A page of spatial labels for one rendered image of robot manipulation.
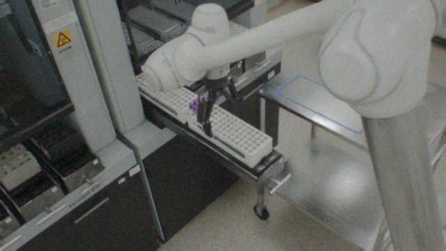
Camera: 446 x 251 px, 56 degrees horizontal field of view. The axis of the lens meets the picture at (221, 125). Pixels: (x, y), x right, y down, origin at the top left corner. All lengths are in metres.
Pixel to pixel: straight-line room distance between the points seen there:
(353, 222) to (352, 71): 1.30
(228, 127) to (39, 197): 0.63
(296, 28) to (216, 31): 0.27
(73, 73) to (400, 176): 0.97
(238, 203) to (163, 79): 1.31
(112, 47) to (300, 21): 0.69
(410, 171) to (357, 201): 1.16
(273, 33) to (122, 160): 0.80
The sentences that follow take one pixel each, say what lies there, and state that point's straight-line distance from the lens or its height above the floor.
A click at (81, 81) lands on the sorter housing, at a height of 1.03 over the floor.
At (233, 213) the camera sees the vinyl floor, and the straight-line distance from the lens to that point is 2.21.
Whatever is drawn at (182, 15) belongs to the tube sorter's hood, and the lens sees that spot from 1.55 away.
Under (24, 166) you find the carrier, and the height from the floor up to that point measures 0.87.
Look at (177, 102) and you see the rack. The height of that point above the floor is 0.85.
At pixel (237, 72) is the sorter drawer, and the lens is 1.77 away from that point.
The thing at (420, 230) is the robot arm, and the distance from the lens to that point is 0.90.
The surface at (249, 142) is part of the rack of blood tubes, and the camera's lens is 1.31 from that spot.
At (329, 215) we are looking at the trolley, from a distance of 1.88.
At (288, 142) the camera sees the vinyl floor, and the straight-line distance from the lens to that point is 2.54.
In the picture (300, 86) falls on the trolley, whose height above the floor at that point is 0.82.
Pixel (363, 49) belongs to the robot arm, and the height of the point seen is 1.47.
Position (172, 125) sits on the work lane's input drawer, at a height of 0.79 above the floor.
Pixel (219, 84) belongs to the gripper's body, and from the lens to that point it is 1.25.
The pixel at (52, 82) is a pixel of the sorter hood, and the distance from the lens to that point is 1.33.
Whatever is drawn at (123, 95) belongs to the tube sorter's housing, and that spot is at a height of 0.90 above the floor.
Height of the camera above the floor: 1.80
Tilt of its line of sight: 43 degrees down
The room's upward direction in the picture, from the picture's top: 5 degrees counter-clockwise
